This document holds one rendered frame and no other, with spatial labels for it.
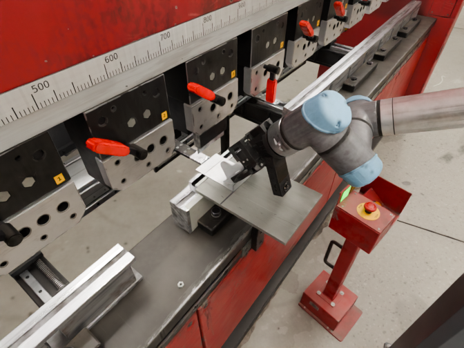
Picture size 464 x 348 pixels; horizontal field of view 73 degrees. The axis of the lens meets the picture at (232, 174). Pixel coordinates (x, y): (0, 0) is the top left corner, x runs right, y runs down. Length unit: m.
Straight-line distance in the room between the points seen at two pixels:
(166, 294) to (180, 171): 1.62
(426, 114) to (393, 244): 1.49
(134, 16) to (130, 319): 0.59
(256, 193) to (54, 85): 0.51
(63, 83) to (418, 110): 0.59
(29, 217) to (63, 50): 0.22
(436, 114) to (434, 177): 2.00
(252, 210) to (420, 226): 1.65
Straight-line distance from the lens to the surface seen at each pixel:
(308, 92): 1.28
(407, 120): 0.70
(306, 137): 0.58
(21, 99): 0.44
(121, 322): 0.79
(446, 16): 2.71
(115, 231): 2.07
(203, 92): 0.57
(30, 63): 0.43
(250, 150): 0.69
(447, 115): 0.70
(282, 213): 0.75
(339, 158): 0.59
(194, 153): 0.89
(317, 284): 1.69
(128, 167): 0.56
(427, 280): 2.06
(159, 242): 0.87
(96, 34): 0.47
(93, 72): 0.47
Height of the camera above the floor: 1.57
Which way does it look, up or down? 44 degrees down
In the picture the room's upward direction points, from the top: straight up
